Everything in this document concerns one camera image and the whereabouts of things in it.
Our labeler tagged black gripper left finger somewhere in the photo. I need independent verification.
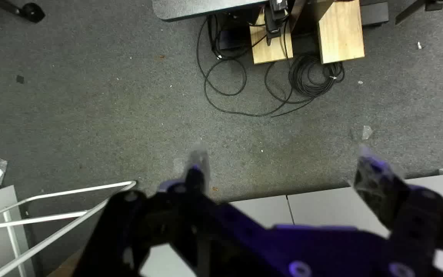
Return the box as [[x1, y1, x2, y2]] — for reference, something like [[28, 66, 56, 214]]
[[73, 165, 305, 277]]

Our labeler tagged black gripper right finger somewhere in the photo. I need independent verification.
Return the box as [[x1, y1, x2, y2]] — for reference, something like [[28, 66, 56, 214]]
[[353, 154, 443, 277]]

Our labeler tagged grey paper scrap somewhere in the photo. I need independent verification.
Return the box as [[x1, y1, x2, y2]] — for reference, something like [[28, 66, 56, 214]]
[[359, 125, 376, 143]]

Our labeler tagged small wooden block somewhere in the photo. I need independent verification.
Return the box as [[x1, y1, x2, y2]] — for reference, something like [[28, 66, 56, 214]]
[[250, 9, 296, 66]]

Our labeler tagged black power box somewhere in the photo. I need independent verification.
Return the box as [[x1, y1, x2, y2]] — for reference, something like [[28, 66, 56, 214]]
[[210, 12, 259, 57]]

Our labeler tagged large wooden block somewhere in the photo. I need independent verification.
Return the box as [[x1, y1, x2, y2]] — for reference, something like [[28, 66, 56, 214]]
[[316, 0, 366, 66]]

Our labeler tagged dark grey block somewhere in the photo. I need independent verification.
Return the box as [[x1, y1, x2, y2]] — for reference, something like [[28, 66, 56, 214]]
[[359, 0, 391, 28]]

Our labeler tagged black metal leg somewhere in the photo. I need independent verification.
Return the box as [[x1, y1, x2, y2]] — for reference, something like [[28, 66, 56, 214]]
[[396, 0, 443, 25]]

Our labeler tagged black chair caster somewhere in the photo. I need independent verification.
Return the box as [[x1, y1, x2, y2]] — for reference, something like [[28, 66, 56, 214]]
[[0, 0, 46, 25]]

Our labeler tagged chrome wire rack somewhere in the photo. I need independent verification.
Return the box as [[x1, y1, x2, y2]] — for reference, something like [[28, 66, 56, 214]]
[[0, 178, 139, 277]]

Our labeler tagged long black loose cable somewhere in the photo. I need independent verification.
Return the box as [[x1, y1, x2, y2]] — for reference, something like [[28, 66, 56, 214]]
[[196, 14, 316, 118]]

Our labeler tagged coiled black cable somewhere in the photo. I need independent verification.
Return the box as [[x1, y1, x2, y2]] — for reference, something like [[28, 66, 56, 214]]
[[288, 52, 346, 98]]

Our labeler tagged grey metal base plate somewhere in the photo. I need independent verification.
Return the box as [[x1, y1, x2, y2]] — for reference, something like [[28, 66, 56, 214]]
[[151, 0, 270, 22]]

